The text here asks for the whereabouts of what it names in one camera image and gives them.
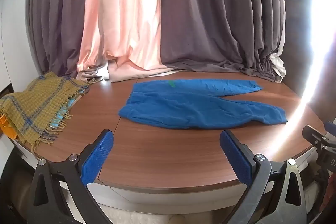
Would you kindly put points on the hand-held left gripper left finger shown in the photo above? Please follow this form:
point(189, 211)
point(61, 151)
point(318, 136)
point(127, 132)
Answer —
point(97, 158)

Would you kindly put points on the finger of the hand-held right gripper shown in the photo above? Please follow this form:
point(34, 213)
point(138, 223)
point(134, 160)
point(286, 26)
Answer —
point(331, 126)
point(313, 134)

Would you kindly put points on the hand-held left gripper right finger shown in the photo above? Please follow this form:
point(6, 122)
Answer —
point(236, 158)

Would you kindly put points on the blue pants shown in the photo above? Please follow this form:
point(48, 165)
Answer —
point(189, 106)

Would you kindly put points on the light blue cloth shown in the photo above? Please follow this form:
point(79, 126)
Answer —
point(65, 111)

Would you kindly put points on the white sheer curtain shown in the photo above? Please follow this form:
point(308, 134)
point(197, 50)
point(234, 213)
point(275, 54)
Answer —
point(278, 66)

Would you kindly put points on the yellow plaid fringed scarf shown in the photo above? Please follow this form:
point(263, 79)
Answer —
point(34, 108)

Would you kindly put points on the orange plastic box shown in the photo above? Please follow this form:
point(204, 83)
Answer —
point(4, 127)

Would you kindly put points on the grey curtain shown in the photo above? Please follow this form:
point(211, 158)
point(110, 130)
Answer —
point(218, 16)
point(57, 16)

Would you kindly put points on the pink curtain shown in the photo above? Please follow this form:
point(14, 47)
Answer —
point(123, 16)

